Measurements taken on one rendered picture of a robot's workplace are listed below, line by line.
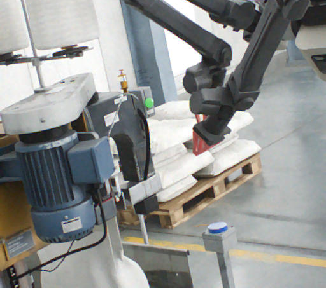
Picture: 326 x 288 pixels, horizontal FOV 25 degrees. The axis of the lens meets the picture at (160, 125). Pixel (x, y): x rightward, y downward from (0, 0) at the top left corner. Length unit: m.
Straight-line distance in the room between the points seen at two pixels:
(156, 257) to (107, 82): 5.32
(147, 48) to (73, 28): 6.27
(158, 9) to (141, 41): 6.25
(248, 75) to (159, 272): 1.08
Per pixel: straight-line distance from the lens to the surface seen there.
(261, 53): 1.67
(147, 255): 2.61
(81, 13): 1.76
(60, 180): 1.71
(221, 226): 2.31
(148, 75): 8.08
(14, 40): 1.97
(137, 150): 2.16
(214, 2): 1.93
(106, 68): 7.77
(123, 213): 5.12
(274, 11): 1.56
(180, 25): 1.85
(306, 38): 2.04
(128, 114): 2.13
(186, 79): 1.97
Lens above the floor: 1.66
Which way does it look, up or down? 12 degrees down
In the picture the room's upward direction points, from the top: 11 degrees counter-clockwise
